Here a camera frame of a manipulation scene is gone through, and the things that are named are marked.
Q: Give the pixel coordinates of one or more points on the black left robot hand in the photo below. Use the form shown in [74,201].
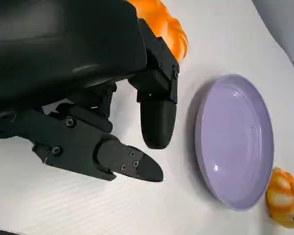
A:
[63,49]

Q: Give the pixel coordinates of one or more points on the orange toy bread roll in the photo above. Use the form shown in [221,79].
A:
[171,29]
[283,195]

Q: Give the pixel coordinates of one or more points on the lilac plate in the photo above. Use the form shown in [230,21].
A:
[235,142]

